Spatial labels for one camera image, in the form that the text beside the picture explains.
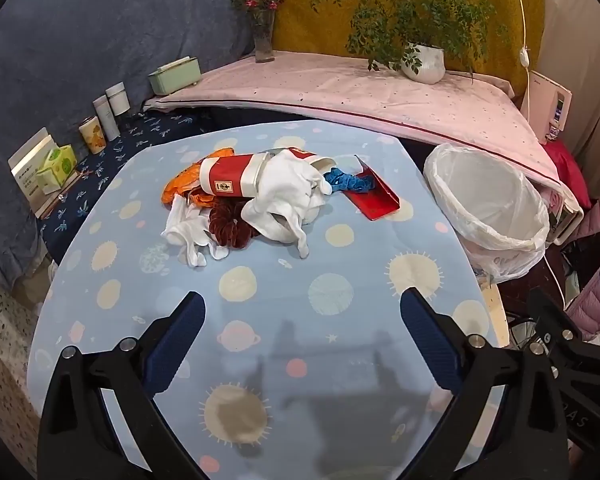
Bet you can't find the white cable with switch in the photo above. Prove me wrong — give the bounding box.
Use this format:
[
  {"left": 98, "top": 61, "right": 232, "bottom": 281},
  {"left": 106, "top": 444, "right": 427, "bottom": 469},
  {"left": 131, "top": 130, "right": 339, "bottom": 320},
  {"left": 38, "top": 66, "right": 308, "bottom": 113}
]
[{"left": 507, "top": 0, "right": 533, "bottom": 111}]

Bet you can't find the large white cloth glove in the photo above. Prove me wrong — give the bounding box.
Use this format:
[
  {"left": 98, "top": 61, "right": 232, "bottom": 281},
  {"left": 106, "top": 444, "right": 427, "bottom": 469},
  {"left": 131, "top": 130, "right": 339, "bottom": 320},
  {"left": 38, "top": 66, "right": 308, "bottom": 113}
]
[{"left": 240, "top": 150, "right": 333, "bottom": 259}]

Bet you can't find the pink blanket with red piping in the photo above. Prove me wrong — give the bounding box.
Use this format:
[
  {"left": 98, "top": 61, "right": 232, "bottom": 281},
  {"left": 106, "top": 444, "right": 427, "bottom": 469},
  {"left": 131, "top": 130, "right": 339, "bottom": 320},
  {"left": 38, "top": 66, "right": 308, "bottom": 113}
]
[{"left": 142, "top": 50, "right": 583, "bottom": 216}]

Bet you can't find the small white cloth glove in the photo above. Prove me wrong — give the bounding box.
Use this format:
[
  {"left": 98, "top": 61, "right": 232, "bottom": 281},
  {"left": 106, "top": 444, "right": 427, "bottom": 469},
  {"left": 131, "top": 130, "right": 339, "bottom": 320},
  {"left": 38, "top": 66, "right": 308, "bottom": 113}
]
[{"left": 161, "top": 195, "right": 228, "bottom": 267}]

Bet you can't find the blue grey fabric backdrop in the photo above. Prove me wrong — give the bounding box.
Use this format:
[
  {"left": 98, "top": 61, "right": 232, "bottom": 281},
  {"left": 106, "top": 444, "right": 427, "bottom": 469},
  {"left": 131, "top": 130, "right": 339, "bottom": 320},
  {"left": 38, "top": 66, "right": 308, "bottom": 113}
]
[{"left": 0, "top": 0, "right": 276, "bottom": 266}]

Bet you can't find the mustard yellow fabric backdrop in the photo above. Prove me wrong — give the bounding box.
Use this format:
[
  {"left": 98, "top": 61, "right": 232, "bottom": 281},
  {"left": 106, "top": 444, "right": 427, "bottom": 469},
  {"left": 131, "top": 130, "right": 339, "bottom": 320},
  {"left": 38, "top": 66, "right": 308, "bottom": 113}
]
[{"left": 272, "top": 0, "right": 546, "bottom": 97}]

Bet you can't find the red cloth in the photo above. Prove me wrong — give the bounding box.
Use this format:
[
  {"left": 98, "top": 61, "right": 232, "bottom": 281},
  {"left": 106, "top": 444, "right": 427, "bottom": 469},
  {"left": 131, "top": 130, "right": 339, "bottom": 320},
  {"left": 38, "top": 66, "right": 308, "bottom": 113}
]
[{"left": 545, "top": 140, "right": 592, "bottom": 211}]

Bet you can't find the glass vase with red flowers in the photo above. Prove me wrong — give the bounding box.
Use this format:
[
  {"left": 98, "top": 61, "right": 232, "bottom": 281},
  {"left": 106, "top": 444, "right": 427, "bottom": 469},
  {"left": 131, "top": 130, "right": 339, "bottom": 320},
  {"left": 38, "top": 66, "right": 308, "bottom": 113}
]
[{"left": 230, "top": 0, "right": 286, "bottom": 63}]

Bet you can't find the green tissue box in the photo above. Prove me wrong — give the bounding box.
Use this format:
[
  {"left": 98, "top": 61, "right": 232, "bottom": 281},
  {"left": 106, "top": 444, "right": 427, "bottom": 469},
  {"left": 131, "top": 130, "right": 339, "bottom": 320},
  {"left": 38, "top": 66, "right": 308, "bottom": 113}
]
[{"left": 147, "top": 56, "right": 202, "bottom": 96}]

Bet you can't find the short white jar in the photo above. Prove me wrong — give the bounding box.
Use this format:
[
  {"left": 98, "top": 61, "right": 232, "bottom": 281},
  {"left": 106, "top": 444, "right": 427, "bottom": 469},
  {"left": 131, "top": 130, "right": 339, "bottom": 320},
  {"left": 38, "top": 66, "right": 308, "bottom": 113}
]
[{"left": 105, "top": 82, "right": 131, "bottom": 116}]

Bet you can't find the dark blue printed cloth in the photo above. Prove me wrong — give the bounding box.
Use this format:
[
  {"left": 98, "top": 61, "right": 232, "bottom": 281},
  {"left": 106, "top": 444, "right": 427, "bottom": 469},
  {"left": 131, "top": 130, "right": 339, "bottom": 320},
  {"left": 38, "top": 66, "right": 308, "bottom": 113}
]
[{"left": 35, "top": 109, "right": 216, "bottom": 261}]

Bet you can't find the red cardboard box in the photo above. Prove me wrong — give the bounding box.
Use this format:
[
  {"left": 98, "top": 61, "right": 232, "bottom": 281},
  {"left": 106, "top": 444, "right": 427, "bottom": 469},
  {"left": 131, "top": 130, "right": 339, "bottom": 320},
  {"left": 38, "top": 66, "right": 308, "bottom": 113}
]
[{"left": 345, "top": 155, "right": 402, "bottom": 221}]

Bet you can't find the orange foil wrapper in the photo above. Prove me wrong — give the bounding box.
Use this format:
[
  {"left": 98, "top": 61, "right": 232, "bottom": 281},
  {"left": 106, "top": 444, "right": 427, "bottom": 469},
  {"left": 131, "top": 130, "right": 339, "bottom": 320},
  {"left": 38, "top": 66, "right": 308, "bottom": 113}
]
[{"left": 161, "top": 148, "right": 237, "bottom": 208}]

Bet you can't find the red white paper cup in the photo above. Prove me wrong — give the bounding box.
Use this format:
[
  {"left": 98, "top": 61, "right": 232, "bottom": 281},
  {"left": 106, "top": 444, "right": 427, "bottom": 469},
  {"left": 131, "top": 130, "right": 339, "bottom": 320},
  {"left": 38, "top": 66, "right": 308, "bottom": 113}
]
[
  {"left": 280, "top": 146, "right": 337, "bottom": 173},
  {"left": 198, "top": 151, "right": 271, "bottom": 197}
]

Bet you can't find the brown velvet scrunchie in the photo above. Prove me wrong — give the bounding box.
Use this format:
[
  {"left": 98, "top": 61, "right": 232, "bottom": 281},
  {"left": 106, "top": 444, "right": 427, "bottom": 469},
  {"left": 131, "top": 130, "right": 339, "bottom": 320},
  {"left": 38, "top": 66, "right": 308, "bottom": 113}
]
[{"left": 209, "top": 199, "right": 254, "bottom": 250}]

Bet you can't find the green tissue packet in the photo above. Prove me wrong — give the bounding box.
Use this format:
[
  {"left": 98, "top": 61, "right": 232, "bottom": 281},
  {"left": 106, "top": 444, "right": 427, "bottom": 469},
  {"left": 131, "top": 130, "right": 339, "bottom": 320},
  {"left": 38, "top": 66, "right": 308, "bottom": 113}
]
[{"left": 35, "top": 144, "right": 77, "bottom": 195}]

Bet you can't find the potted plant in white pot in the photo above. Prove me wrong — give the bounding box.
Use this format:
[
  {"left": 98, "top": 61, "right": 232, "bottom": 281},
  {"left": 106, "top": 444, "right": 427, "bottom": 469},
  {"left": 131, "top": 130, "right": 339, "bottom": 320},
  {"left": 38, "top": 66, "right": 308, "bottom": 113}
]
[{"left": 310, "top": 0, "right": 511, "bottom": 86}]

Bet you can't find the tall white bottle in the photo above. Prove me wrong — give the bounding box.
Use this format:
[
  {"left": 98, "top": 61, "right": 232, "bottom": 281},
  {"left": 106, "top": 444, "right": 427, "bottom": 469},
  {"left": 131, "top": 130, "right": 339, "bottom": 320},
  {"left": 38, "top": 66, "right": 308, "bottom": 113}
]
[{"left": 92, "top": 95, "right": 122, "bottom": 142}]

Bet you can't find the blue planet print tablecloth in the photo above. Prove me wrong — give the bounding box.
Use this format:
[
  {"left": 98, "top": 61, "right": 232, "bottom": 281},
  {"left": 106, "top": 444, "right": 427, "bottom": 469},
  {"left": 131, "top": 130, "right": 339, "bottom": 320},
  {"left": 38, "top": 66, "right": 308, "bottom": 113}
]
[{"left": 27, "top": 120, "right": 511, "bottom": 480}]

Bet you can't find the white cardboard box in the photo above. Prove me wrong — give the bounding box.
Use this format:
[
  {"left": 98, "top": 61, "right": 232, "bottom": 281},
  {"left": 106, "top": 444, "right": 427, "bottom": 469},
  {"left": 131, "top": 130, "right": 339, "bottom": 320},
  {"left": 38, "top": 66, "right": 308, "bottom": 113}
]
[{"left": 7, "top": 127, "right": 56, "bottom": 211}]

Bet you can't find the pink down jacket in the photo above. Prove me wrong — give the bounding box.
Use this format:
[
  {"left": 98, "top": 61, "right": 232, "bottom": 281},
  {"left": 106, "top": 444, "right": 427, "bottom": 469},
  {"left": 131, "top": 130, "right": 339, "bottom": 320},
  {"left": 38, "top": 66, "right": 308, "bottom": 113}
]
[{"left": 565, "top": 192, "right": 600, "bottom": 342}]

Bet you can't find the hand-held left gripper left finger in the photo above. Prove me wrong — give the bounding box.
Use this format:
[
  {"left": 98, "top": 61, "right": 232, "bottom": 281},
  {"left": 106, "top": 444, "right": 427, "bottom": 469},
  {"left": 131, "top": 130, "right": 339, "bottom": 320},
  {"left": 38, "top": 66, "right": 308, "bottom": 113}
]
[{"left": 37, "top": 290, "right": 208, "bottom": 480}]

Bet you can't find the yellow printed canister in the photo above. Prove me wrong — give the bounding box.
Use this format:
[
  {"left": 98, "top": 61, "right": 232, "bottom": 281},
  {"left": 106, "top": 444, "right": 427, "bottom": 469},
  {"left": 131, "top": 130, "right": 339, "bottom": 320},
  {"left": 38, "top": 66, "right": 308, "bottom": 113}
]
[{"left": 78, "top": 116, "right": 106, "bottom": 155}]

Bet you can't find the blue scrunchie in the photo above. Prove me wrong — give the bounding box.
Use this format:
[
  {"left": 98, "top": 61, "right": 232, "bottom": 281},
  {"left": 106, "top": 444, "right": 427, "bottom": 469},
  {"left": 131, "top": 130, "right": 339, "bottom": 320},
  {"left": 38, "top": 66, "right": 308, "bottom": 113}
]
[{"left": 322, "top": 166, "right": 376, "bottom": 194}]

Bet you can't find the beige curtain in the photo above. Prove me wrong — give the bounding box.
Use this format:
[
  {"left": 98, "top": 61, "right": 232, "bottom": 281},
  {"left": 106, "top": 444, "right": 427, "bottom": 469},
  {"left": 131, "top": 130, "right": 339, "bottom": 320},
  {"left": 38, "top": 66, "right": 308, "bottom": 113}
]
[{"left": 530, "top": 0, "right": 600, "bottom": 161}]

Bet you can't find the bin with white plastic bag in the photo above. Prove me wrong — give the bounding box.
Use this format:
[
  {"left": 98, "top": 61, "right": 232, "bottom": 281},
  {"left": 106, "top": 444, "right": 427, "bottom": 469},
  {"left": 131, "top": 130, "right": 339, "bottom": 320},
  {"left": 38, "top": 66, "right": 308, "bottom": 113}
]
[{"left": 424, "top": 143, "right": 553, "bottom": 283}]

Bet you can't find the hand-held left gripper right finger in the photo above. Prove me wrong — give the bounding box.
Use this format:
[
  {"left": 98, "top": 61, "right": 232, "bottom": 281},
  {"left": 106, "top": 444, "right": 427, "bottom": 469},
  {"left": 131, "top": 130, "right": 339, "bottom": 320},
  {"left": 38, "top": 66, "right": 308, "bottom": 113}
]
[{"left": 400, "top": 286, "right": 568, "bottom": 480}]

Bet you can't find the pink appliance with display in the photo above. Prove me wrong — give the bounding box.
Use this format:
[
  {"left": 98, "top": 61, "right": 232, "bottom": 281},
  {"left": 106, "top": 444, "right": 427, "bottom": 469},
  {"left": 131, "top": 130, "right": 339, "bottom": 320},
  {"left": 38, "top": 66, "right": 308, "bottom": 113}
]
[{"left": 520, "top": 71, "right": 573, "bottom": 146}]

